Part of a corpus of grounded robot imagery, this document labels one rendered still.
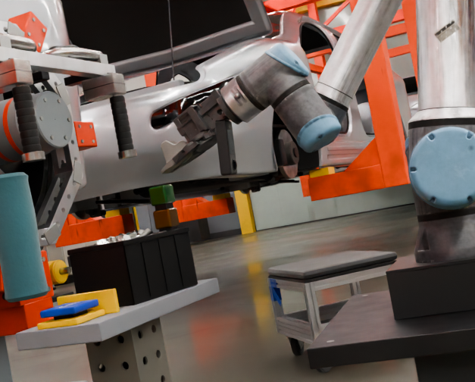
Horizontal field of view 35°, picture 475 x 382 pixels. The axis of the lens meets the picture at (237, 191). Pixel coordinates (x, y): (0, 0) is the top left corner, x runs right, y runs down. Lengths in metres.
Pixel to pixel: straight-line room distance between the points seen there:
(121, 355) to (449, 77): 0.78
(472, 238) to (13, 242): 0.93
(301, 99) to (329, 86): 0.15
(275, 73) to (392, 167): 3.59
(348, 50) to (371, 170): 3.48
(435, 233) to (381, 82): 3.52
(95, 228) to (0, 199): 4.47
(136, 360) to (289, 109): 0.56
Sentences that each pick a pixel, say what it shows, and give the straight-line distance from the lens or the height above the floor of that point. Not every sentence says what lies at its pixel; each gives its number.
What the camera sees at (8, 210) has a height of 0.67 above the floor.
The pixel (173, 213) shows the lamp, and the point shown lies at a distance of 1.58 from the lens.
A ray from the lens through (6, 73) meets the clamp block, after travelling 1.54.
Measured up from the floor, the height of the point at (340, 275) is 0.30.
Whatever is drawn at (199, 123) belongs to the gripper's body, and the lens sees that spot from 1.57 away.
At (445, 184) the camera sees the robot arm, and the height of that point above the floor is 0.56.
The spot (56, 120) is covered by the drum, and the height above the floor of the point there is 0.85.
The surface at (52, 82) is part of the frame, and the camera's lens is 1.99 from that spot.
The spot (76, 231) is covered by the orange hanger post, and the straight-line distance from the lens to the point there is 6.16.
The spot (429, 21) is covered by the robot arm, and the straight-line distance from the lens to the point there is 1.51.
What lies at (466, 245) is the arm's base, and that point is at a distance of 1.61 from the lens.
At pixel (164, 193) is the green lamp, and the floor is 0.64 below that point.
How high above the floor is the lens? 0.59
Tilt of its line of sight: 1 degrees up
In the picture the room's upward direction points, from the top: 11 degrees counter-clockwise
